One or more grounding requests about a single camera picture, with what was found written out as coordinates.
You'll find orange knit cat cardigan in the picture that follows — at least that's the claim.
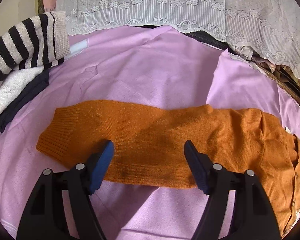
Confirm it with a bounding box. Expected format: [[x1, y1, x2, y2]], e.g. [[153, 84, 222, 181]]
[[37, 100, 300, 233]]

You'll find dark navy garment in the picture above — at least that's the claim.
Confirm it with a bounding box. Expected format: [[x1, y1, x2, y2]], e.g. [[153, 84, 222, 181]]
[[0, 70, 49, 133]]

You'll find woven bamboo mat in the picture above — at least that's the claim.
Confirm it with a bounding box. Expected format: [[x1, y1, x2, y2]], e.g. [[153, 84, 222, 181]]
[[186, 30, 300, 105]]

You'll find white folded garment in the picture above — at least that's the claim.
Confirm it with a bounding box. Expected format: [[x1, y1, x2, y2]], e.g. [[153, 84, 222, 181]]
[[0, 66, 44, 114]]

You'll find pink bed sheet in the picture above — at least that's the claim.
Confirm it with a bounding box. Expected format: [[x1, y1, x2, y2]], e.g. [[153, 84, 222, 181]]
[[0, 26, 300, 239]]

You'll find black white striped garment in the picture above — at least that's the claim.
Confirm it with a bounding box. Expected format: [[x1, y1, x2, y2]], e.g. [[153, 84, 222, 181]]
[[0, 11, 70, 87]]

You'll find white lace cover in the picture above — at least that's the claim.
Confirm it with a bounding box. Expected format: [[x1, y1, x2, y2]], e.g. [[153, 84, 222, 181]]
[[56, 0, 300, 79]]

